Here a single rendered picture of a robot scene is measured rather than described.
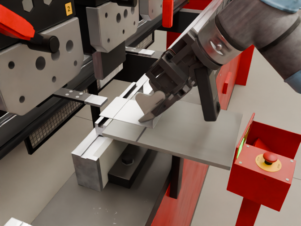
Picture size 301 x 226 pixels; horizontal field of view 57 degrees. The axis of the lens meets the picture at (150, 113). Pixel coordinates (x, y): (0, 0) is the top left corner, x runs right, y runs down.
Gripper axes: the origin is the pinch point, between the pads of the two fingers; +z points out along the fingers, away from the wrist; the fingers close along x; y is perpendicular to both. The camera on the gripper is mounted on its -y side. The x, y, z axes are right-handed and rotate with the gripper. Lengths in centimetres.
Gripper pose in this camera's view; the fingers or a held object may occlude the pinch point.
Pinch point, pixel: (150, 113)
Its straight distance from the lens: 62.2
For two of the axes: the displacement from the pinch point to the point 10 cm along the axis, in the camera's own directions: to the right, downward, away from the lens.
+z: -6.1, 4.9, 6.3
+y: -7.1, -6.9, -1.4
